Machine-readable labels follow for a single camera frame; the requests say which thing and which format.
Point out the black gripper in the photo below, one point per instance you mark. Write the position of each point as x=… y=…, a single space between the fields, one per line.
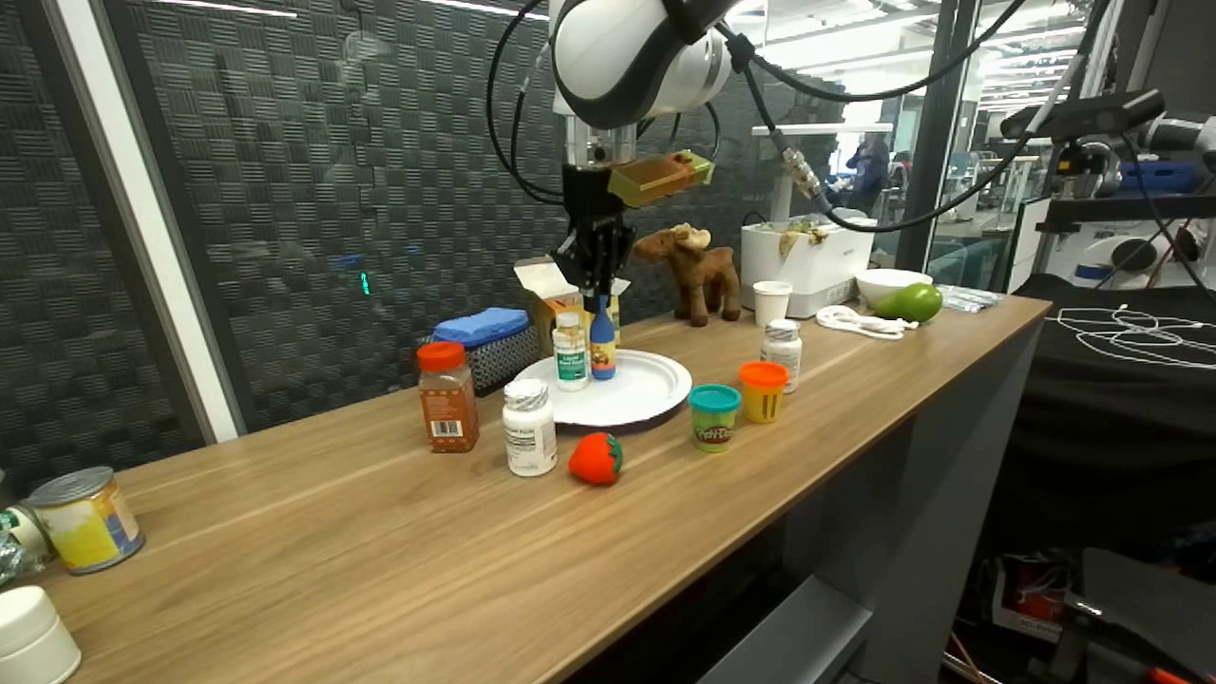
x=596 y=211

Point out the blue glue bottle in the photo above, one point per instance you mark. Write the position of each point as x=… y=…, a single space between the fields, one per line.
x=603 y=342

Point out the white bottle green label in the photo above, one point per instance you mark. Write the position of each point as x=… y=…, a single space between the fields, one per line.
x=572 y=349

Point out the yellow tub teal lid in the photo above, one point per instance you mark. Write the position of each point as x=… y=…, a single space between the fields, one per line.
x=716 y=412

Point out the small white bottle blue label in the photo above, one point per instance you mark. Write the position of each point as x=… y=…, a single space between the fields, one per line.
x=784 y=349

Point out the yellow tub orange lid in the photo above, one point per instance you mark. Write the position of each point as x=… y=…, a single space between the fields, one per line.
x=760 y=392

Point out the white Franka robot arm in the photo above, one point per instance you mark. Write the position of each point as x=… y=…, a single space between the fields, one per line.
x=634 y=58

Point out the white paper plate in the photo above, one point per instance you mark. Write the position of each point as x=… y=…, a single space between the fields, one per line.
x=641 y=386

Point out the open yellow cardboard box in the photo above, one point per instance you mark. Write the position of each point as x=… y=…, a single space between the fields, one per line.
x=546 y=287

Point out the brown moose plush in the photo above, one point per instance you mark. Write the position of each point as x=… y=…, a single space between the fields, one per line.
x=696 y=272

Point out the blue sponge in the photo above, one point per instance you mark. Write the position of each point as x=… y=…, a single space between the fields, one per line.
x=479 y=323

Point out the large white pill bottle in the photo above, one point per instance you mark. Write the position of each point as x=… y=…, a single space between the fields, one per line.
x=530 y=431

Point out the white paper cup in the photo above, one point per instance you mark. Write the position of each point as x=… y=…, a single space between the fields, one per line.
x=774 y=301

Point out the red strawberry plush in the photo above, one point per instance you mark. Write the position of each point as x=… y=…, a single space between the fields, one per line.
x=596 y=458

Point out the orange cap spice jar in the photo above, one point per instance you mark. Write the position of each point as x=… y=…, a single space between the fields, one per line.
x=447 y=400

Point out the white bowl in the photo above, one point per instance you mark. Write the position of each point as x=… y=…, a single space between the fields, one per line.
x=893 y=282

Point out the green fruit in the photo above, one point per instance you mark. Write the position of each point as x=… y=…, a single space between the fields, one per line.
x=912 y=304

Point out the white paper sheet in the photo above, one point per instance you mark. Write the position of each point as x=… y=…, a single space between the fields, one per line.
x=976 y=298

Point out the grey bin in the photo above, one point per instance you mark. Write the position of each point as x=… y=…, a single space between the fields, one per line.
x=791 y=633

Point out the white lab machine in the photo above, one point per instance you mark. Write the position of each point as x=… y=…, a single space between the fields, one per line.
x=1115 y=253

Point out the black covered desk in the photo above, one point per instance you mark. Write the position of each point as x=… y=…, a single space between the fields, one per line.
x=1115 y=443

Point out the tin can yellow label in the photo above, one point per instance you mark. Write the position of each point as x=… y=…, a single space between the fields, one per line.
x=89 y=523

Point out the small white green object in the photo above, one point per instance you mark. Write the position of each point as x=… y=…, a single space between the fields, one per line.
x=19 y=537

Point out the white round jar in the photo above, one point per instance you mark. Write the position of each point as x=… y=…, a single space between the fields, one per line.
x=31 y=638

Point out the yellowish wrist camera box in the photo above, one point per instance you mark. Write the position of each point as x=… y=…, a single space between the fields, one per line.
x=663 y=177

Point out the white wall post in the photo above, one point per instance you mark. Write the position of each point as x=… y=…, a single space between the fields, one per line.
x=140 y=212

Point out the black camera on stand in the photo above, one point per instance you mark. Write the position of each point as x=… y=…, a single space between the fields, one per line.
x=1090 y=114

